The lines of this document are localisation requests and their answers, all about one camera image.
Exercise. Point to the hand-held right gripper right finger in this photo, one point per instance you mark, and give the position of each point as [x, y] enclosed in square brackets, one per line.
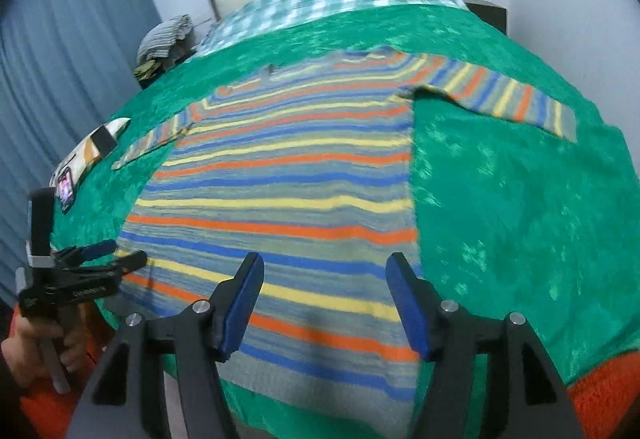
[410, 311]

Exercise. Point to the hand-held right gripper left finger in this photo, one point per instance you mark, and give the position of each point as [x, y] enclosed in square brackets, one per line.
[241, 316]

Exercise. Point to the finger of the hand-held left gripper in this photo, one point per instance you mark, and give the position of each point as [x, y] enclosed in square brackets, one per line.
[92, 250]
[125, 261]

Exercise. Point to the striped knit sweater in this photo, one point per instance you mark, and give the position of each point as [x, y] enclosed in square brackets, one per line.
[280, 179]

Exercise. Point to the pile of striped clothes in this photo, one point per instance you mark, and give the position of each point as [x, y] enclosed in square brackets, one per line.
[162, 41]

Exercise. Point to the person's left hand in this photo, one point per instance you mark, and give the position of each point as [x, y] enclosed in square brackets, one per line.
[22, 351]

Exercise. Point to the smartphone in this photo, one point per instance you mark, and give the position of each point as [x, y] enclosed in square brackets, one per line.
[65, 189]

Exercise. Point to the printed pillow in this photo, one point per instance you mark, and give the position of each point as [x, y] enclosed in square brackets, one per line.
[82, 151]

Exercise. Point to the green plush blanket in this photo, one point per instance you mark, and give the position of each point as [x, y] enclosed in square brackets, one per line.
[500, 219]

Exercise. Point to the blue-grey curtain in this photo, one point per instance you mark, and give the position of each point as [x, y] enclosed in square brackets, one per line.
[65, 69]

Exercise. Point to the orange fleece blanket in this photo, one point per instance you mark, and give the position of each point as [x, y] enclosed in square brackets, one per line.
[607, 394]

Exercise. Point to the dark bedside cabinet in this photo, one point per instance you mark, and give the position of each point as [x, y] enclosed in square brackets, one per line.
[487, 14]

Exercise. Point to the green checked bedsheet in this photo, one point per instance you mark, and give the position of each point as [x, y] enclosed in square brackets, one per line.
[320, 4]

